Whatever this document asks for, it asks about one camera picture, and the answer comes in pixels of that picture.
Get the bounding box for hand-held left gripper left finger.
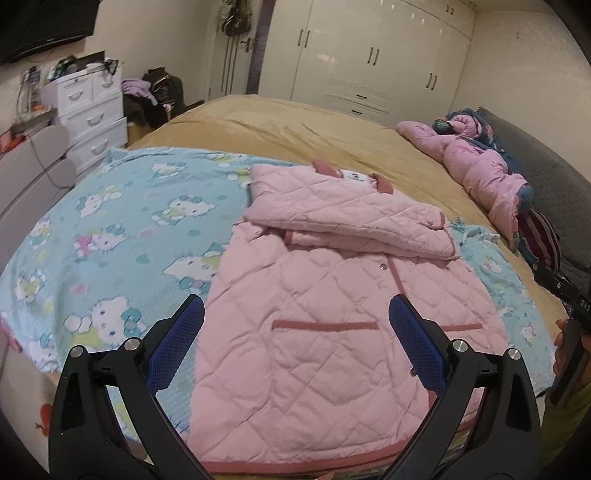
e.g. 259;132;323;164
48;294;213;480

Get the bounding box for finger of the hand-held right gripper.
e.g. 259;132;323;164
533;265;568;298

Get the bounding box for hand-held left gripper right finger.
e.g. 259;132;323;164
381;294;543;480

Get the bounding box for pink quilted jacket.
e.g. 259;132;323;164
189;159;511;468

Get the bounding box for person's right forearm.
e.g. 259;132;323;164
540;364;591;467

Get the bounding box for dark clothes pile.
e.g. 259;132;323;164
122;97;168;129
141;67;185;116

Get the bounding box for purple clothes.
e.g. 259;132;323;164
121;78;158;104

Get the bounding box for person's right hand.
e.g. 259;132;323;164
553;318;568;376

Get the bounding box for dark striped cloth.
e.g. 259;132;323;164
517;208;561;269

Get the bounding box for grey padded headboard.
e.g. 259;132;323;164
475;107;591;296

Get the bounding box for pink padded garment pile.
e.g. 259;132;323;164
396;108;534;252

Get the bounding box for blue cartoon print blanket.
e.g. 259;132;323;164
0;147;557;439

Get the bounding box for cream printed sheet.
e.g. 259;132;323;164
0;364;63;464

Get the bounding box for grey rounded cabinet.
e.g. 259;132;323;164
0;124;77;273

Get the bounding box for white drawer chest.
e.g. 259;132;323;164
41;65;129;174

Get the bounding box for tan bed cover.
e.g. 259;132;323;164
127;95;568;319

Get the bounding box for cream room door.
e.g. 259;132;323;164
208;0;273;100

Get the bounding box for white wardrobe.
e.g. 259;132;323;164
259;0;476;127

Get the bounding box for hanging bags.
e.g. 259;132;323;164
219;0;252;37

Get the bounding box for black flat television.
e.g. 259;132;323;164
0;0;101;65

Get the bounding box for black cable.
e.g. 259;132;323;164
21;134;63;190

